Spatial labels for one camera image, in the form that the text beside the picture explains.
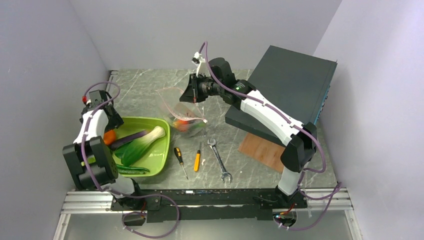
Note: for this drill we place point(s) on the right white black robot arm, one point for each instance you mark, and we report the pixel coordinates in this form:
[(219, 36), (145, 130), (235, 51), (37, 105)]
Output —
[(215, 78)]

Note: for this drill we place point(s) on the orange fruit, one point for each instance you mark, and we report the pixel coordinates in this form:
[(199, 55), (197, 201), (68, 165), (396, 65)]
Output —
[(109, 137)]

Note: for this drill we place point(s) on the purple eggplant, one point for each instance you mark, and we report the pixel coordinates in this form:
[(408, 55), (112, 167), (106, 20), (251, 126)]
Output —
[(127, 139)]

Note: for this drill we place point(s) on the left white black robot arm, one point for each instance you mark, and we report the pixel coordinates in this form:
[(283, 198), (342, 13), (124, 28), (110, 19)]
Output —
[(88, 158)]

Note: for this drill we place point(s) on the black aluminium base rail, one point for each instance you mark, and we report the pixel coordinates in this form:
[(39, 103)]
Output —
[(209, 214)]

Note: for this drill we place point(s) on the silver open-end wrench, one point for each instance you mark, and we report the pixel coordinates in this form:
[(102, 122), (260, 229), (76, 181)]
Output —
[(225, 175)]

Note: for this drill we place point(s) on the large dark grey box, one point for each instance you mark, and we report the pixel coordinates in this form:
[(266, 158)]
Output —
[(296, 83)]

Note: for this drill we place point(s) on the black yellow screwdriver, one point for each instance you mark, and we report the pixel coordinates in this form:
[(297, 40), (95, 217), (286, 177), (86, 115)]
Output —
[(179, 157)]

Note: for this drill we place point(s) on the green plastic tray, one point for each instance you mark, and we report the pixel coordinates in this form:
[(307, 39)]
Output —
[(156, 156)]

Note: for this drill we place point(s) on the brown wooden board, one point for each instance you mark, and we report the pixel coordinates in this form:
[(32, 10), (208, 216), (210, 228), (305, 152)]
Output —
[(263, 151)]

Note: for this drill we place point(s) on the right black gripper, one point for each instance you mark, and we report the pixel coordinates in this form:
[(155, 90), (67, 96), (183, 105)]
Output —
[(192, 94)]

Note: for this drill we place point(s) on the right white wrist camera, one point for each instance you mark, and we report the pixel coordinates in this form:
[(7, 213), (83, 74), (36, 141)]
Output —
[(201, 66)]

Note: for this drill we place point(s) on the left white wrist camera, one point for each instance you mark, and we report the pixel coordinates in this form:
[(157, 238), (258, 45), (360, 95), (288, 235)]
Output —
[(95, 98)]

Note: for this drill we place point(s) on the dark green cucumber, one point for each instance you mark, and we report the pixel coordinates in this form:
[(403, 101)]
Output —
[(130, 170)]

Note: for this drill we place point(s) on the clear zip top bag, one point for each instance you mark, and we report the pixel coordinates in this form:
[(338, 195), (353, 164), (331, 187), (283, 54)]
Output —
[(169, 106)]

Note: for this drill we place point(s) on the green bok choy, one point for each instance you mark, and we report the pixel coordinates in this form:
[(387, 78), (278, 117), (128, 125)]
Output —
[(131, 152)]

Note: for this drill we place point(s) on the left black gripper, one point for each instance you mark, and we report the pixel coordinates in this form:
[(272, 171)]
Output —
[(115, 122)]

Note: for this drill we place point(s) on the orange utility knife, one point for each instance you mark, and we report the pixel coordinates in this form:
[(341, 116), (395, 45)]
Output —
[(197, 158)]

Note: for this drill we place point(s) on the red bell pepper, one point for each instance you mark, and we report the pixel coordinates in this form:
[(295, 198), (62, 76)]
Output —
[(181, 125)]

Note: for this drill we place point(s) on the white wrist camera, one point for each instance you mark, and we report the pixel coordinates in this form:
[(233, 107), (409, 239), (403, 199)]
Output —
[(201, 66), (95, 98)]

